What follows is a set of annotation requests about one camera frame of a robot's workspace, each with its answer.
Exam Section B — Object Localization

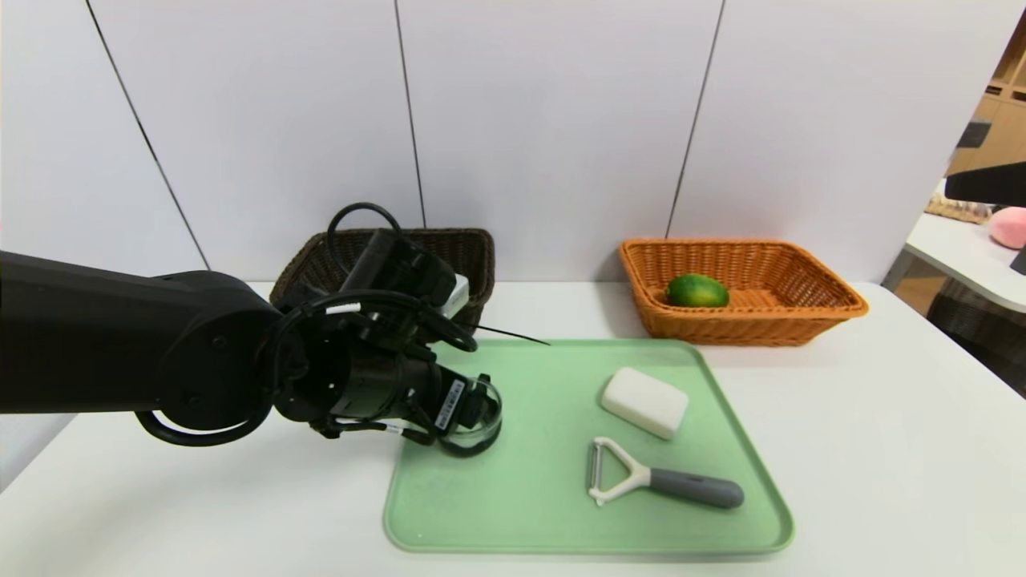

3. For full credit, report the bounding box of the green lime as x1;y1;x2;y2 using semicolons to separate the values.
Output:
664;273;732;309

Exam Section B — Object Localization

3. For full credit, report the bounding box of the brown wooden rack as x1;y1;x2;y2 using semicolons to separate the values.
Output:
926;196;988;226

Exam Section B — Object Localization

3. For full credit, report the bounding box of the orange wicker basket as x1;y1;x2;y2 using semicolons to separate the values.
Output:
619;238;870;347

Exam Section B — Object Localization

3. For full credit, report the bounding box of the dark brown wicker basket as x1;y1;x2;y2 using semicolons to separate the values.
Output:
269;228;496;337

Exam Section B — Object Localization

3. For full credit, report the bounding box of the white soap bar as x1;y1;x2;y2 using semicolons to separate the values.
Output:
601;367;690;441

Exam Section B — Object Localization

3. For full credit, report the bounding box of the pink round plush toy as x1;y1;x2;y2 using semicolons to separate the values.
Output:
988;206;1026;251

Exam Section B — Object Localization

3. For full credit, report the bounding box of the dark wicker bin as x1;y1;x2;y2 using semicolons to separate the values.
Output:
926;280;1026;397

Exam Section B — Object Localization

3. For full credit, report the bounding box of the thin black zip tie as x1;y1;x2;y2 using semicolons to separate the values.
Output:
477;325;551;347

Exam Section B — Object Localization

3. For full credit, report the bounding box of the glass cup with black handle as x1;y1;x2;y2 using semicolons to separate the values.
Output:
437;373;504;458

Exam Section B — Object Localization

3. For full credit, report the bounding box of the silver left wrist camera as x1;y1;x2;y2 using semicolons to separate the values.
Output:
341;228;471;325

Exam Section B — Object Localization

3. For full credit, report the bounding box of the white peeler with gray handle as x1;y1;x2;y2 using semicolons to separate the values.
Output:
589;437;746;510

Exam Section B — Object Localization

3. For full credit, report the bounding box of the light wooden shelf unit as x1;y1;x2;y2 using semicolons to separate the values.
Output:
946;8;1026;165

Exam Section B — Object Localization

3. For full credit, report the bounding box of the light green plastic tray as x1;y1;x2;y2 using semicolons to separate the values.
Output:
384;338;795;555

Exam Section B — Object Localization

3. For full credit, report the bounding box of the white side table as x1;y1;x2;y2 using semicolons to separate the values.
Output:
880;207;1026;315

